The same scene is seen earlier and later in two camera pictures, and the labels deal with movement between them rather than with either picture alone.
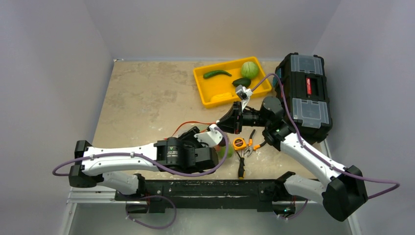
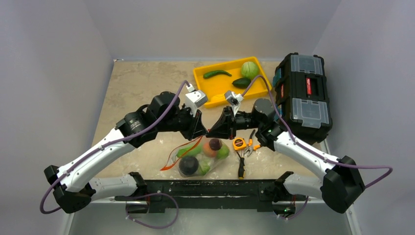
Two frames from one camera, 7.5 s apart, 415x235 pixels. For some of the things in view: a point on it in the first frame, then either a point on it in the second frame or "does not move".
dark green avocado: [244, 82] does not move
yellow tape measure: [239, 143] does not move
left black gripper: [190, 135] -> [195, 128]
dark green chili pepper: [210, 74] does not move
